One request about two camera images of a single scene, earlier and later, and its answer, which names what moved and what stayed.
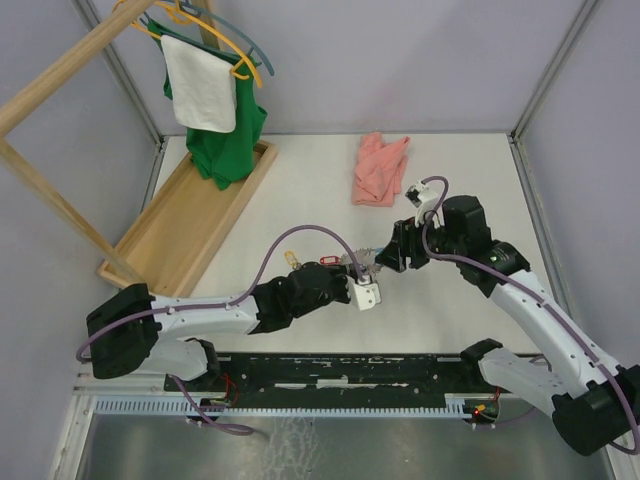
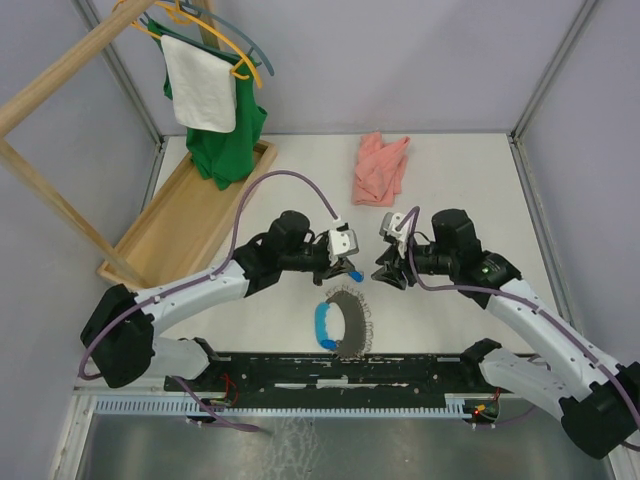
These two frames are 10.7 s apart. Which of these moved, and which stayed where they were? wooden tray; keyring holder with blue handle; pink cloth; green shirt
Moved: keyring holder with blue handle
Stayed: green shirt; pink cloth; wooden tray
